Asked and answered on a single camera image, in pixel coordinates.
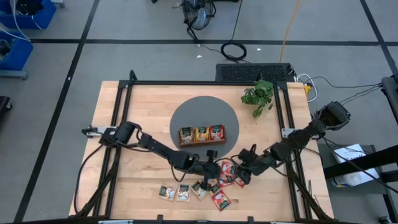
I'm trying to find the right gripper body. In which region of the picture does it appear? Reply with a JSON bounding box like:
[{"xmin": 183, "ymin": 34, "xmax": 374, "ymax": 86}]
[{"xmin": 248, "ymin": 155, "xmax": 271, "ymax": 175}]

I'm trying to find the black floor fan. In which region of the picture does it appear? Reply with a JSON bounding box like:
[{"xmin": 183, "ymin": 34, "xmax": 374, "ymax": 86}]
[{"xmin": 180, "ymin": 0, "xmax": 218, "ymax": 44}]

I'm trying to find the wooden tea box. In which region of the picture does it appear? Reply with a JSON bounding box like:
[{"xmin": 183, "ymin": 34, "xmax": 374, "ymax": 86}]
[{"xmin": 177, "ymin": 124, "xmax": 227, "ymax": 147}]

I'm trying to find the grey round mat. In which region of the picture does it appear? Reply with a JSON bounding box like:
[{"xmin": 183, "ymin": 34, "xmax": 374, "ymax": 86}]
[{"xmin": 169, "ymin": 95, "xmax": 240, "ymax": 162}]

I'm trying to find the beige tea packet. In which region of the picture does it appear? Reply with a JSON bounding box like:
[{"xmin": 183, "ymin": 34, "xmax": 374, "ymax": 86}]
[
  {"xmin": 158, "ymin": 185, "xmax": 177, "ymax": 202},
  {"xmin": 190, "ymin": 180, "xmax": 208, "ymax": 200},
  {"xmin": 176, "ymin": 184, "xmax": 191, "ymax": 203},
  {"xmin": 179, "ymin": 126, "xmax": 195, "ymax": 144}
]

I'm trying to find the black metal beam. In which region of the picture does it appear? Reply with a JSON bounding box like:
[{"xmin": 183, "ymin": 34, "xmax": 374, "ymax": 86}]
[{"xmin": 322, "ymin": 145, "xmax": 398, "ymax": 179}]

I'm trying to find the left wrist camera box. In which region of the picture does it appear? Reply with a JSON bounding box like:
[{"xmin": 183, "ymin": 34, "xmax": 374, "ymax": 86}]
[{"xmin": 206, "ymin": 149, "xmax": 219, "ymax": 163}]

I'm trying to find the black aluminium table frame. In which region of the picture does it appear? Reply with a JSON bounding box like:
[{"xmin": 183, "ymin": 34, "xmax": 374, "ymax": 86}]
[{"xmin": 68, "ymin": 70, "xmax": 335, "ymax": 224}]

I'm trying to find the potted green plant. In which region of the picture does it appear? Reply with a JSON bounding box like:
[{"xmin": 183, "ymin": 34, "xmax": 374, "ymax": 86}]
[{"xmin": 241, "ymin": 79, "xmax": 275, "ymax": 119}]

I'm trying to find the white cable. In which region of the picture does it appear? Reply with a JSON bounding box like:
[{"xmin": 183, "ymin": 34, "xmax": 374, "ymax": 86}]
[{"xmin": 296, "ymin": 73, "xmax": 318, "ymax": 103}]

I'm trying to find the white paper sheet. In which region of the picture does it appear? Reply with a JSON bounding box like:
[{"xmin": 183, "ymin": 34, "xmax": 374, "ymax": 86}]
[{"xmin": 329, "ymin": 142, "xmax": 381, "ymax": 188}]

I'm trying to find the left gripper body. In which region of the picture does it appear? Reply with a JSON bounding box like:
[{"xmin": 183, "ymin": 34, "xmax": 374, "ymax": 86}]
[{"xmin": 195, "ymin": 161, "xmax": 222, "ymax": 182}]

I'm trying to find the yellow cable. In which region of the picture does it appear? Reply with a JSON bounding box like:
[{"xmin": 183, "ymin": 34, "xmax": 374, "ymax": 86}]
[{"xmin": 279, "ymin": 0, "xmax": 302, "ymax": 64}]

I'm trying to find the blue plastic bin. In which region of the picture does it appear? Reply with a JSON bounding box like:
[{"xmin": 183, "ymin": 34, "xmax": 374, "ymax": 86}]
[
  {"xmin": 0, "ymin": 30, "xmax": 34, "ymax": 72},
  {"xmin": 0, "ymin": 0, "xmax": 58, "ymax": 30}
]

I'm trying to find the black caster base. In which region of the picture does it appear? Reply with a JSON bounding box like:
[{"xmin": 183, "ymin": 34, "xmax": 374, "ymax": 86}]
[{"xmin": 0, "ymin": 95, "xmax": 13, "ymax": 113}]

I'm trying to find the black coiled cable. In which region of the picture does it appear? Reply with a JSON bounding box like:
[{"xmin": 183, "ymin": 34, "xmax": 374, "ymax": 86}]
[{"xmin": 220, "ymin": 0, "xmax": 249, "ymax": 63}]

